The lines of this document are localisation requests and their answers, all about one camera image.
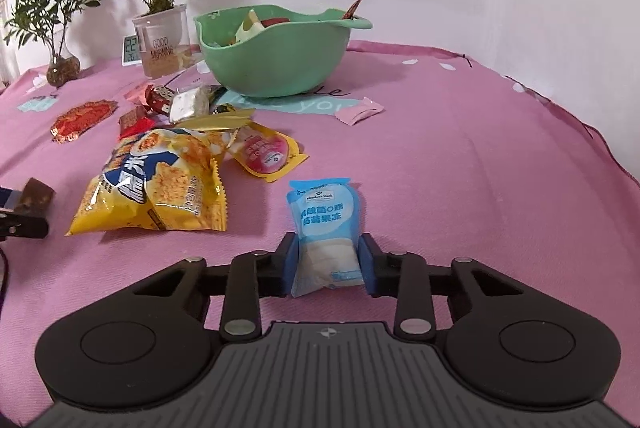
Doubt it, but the nut bar clear wrapper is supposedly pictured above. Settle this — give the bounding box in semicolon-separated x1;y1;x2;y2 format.
13;178;55;217

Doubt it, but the blue white jelly pouch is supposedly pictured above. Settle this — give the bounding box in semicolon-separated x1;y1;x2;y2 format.
286;178;363;297

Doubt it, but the yellow red jelly packet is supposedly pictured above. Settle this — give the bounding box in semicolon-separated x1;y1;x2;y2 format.
229;123;308;183

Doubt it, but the yellow cracker snack bag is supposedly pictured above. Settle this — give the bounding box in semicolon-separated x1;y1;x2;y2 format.
67;128;235;235

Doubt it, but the gold red stick sachet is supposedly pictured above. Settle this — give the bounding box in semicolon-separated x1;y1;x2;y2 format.
174;109;255;131

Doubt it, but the white nougat clear packet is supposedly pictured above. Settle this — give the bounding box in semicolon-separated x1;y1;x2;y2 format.
169;85;214;124

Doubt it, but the small red candy packet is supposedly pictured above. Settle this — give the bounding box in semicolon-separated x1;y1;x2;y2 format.
143;84;177;116

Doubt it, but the beige gold long sachet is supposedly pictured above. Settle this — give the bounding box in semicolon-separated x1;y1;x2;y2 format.
234;9;265;44

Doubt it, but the red long snack bar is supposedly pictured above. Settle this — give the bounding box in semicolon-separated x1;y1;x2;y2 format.
118;106;155;140

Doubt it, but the dark red drink powder sachet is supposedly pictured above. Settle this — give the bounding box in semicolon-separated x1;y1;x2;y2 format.
342;0;363;20

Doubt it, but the red gold round coaster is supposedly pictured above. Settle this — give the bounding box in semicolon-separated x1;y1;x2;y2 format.
50;99;118;143

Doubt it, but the pink patterned tablecloth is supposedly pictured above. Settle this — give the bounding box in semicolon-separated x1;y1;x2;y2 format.
1;43;639;424

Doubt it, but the black gold chocolate bar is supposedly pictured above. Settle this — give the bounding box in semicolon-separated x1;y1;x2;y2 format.
209;85;237;115

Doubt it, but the small pink wrapper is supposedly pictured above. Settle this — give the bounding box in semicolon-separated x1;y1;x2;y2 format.
334;97;384;126

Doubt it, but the pink candy packet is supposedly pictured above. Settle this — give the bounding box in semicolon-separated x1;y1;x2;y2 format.
124;83;152;106

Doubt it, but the digital clock thermometer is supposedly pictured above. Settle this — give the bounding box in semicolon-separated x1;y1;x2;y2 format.
122;34;142;66

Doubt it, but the green plastic bowl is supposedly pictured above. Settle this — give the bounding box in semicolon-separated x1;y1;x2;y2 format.
194;5;373;98

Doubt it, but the black cable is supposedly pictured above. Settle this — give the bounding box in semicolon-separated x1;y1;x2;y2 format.
0;247;10;304

